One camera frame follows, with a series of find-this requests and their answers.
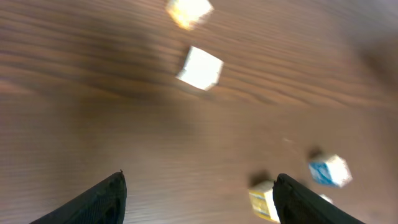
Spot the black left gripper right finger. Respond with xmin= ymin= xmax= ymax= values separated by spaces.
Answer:
xmin=273 ymin=174 xmax=364 ymax=224

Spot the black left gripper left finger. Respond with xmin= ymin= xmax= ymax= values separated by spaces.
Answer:
xmin=32 ymin=171 xmax=127 ymax=224

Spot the wooden block yellow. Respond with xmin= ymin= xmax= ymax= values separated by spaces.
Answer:
xmin=248 ymin=180 xmax=280 ymax=223

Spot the wooden block red side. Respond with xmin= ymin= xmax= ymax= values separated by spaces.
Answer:
xmin=319 ymin=194 xmax=333 ymax=204

